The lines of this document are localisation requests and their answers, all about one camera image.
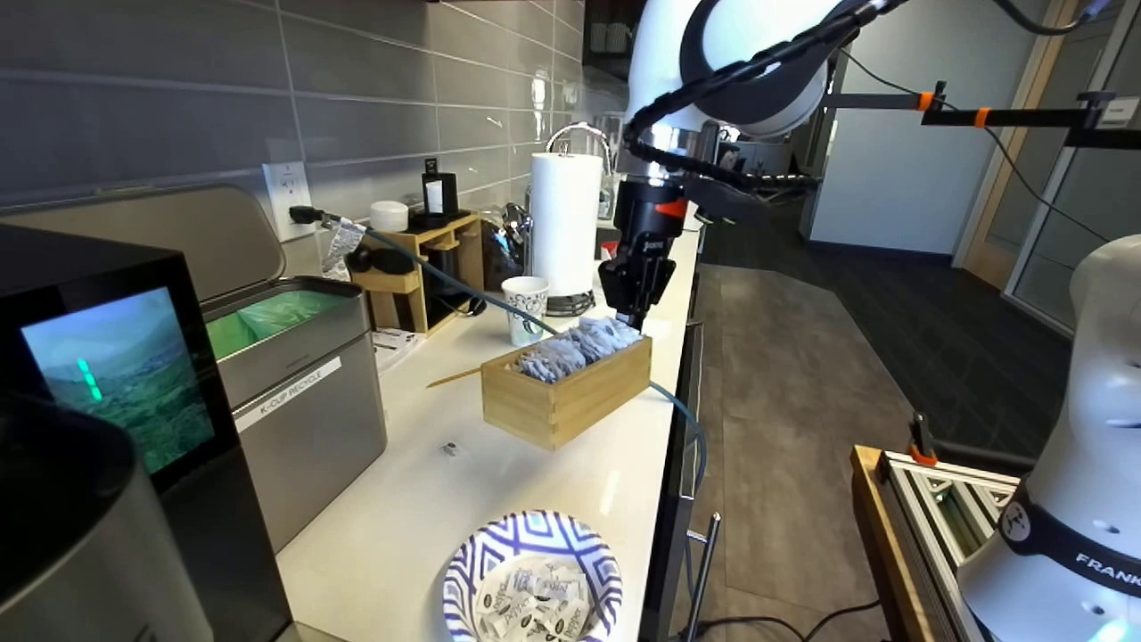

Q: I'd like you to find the dark power cable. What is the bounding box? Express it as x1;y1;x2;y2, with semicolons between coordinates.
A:
284;202;715;562

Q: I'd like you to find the black floor cable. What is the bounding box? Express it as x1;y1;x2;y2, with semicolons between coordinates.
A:
692;595;891;642

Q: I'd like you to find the aluminium frame with wood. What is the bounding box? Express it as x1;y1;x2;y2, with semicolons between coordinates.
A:
848;442;1026;642

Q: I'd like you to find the stainless steel lidded bin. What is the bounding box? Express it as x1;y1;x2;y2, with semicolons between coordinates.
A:
0;182;394;553

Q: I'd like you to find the wooden shelf organizer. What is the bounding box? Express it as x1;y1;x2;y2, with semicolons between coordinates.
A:
347;206;490;335

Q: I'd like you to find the black bar with orange clamps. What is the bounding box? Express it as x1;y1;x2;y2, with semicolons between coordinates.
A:
817;79;1141;152

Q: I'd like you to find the white paper towel roll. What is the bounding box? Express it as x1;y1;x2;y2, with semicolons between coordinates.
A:
523;150;610;302

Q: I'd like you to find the black coffee machine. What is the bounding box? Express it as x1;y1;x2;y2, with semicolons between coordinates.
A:
0;221;298;642

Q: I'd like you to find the dark base cabinet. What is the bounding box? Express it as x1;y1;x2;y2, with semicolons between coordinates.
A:
640;228;727;642

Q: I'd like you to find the blue patterned paper plate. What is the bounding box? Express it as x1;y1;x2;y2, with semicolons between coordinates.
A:
438;505;629;642

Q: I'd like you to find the wooden box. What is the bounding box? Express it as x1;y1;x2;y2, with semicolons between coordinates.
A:
478;314;658;453

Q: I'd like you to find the white printed card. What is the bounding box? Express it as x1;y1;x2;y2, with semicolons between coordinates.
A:
371;324;427;374

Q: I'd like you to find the stainless steel carafe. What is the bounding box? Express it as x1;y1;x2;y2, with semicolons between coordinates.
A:
0;387;220;642

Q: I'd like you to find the white paper cup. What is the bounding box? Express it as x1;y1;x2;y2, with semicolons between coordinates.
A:
498;271;553;351

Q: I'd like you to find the white wall outlet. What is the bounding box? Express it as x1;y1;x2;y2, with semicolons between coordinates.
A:
262;157;317;241

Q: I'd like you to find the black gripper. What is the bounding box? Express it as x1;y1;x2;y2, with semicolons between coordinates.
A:
597;176;696;335

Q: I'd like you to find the wooden door frame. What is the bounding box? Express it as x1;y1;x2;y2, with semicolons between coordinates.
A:
948;14;1081;297

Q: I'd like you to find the white sweetener packets pile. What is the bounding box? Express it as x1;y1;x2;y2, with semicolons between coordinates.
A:
519;310;648;384

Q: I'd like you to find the small white cup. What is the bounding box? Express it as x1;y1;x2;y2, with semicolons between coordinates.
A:
365;196;413;238

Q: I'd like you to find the black bottle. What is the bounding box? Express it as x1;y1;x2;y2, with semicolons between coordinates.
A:
419;152;464;233

